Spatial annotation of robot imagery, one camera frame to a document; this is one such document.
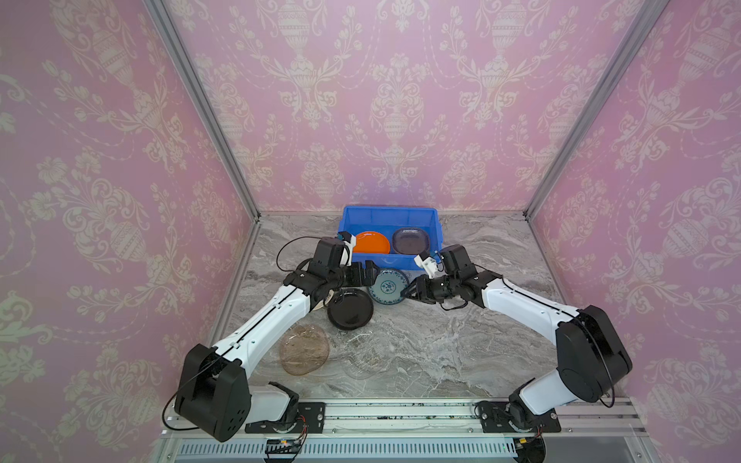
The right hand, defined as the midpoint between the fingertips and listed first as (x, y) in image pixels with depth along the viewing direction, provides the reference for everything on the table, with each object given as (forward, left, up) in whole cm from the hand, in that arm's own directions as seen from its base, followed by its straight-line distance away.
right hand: (406, 294), depth 83 cm
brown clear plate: (+31, -6, -13) cm, 35 cm away
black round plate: (+2, +17, -11) cm, 20 cm away
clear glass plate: (-12, +12, -14) cm, 22 cm away
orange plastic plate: (+27, +10, -8) cm, 30 cm away
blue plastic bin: (+31, +1, -10) cm, 33 cm away
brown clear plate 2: (-10, +31, -12) cm, 35 cm away
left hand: (+5, +10, +5) cm, 13 cm away
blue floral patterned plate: (+11, +4, -13) cm, 18 cm away
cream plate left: (+6, +24, -11) cm, 27 cm away
